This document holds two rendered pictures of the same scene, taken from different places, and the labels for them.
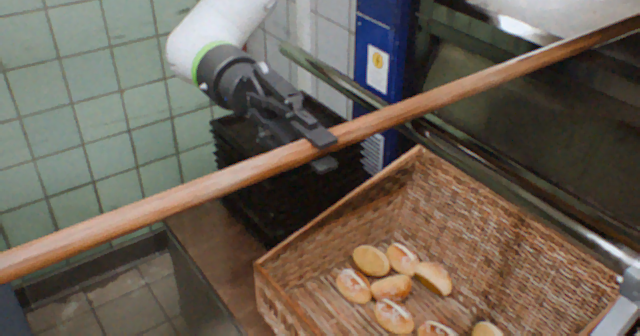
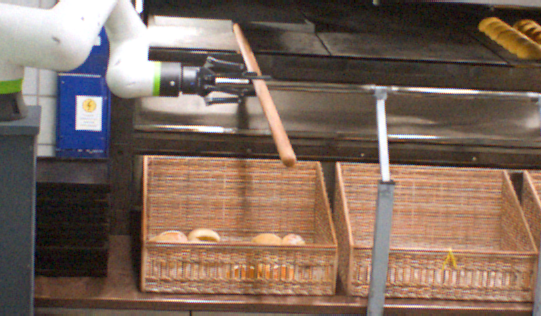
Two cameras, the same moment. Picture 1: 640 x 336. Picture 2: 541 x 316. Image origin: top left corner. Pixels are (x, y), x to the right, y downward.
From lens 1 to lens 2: 3.16 m
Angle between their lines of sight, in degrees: 60
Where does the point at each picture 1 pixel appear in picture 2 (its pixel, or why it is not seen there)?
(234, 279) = (99, 291)
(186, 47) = (141, 68)
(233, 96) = (196, 80)
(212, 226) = not seen: hidden behind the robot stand
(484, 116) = (194, 112)
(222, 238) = (46, 284)
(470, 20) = (170, 52)
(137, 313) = not seen: outside the picture
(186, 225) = not seen: hidden behind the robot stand
